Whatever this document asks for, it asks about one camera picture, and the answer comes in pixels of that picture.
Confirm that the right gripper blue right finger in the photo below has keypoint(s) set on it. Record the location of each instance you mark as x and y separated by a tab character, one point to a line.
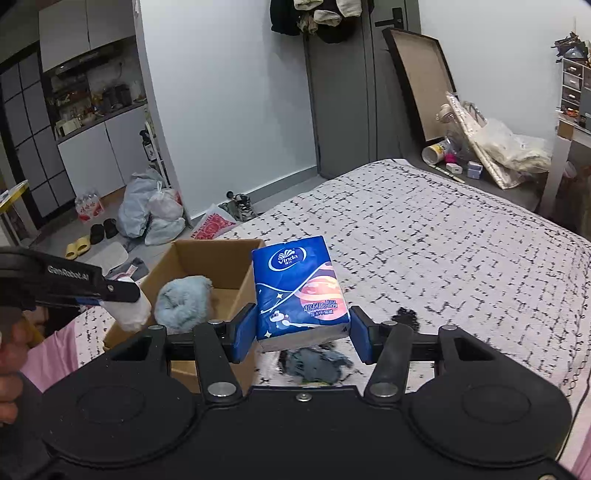
364	334

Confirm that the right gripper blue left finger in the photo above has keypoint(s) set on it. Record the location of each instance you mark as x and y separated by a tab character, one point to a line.
243	332

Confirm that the blue tissue pack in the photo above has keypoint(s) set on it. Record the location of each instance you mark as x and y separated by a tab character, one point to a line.
298	297

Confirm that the fluffy light blue plush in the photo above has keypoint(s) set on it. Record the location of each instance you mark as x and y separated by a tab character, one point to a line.
184	303

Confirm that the white soft item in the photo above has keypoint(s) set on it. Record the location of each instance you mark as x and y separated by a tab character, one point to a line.
131	309

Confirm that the person's left hand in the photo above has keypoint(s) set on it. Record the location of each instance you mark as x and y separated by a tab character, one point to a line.
14	351

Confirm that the black felt bow toy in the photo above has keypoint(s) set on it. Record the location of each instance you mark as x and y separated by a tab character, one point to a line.
407	317

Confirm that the blue denim plush toy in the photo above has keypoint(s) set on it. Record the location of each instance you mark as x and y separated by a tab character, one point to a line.
314	365

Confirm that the brown cardboard box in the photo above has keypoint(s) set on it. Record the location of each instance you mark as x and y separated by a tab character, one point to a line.
228	264

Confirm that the yellow slippers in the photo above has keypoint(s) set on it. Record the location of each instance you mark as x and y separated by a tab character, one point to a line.
77	248

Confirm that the white floor mat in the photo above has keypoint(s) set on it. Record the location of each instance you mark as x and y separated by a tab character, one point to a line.
109	258

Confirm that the bottled water pack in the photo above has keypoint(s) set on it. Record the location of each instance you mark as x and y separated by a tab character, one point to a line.
88	206

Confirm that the black slippers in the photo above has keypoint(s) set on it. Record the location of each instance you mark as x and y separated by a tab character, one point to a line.
106	230

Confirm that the white black patterned bedspread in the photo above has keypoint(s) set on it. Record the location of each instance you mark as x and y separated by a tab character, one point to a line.
404	237

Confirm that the white red plastic bag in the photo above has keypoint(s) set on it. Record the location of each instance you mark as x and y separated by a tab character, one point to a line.
216	221

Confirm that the grey garbage bag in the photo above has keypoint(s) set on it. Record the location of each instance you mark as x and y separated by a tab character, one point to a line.
133	214

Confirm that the white garbage bag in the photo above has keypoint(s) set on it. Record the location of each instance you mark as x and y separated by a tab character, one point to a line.
166	213

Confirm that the paper cup on floor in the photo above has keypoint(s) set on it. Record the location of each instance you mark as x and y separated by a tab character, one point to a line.
441	152

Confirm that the dark grey door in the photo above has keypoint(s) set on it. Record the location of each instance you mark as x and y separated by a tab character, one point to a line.
357	105

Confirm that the beige tote bag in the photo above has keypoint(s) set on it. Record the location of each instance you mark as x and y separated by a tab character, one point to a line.
510	159

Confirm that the black framed brown board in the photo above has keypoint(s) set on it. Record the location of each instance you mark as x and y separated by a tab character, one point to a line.
425	79

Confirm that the white desk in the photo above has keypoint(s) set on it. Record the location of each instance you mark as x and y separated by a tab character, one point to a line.
567	133

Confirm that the clothes hanging on door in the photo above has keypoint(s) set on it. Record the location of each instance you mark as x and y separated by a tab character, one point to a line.
332	21

